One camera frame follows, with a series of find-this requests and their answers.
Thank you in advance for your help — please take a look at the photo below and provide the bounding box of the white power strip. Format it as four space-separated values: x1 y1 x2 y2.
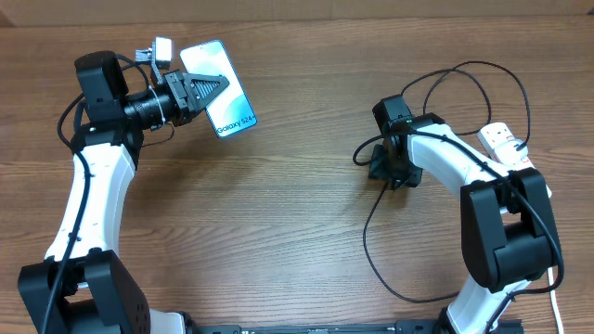
477 122 535 171

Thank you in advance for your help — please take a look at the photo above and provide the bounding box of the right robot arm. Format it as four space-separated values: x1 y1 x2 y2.
368 95 564 333

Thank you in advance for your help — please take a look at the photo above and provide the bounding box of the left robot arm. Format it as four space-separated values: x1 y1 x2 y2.
18 49 242 333

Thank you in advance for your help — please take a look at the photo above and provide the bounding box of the white power strip cord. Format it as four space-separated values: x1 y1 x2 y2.
546 266 565 334

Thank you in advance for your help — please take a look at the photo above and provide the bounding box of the white charger plug adapter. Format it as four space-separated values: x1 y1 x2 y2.
493 139 530 166

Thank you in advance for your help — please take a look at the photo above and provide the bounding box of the Samsung Galaxy smartphone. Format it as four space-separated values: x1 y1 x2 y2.
180 40 257 138

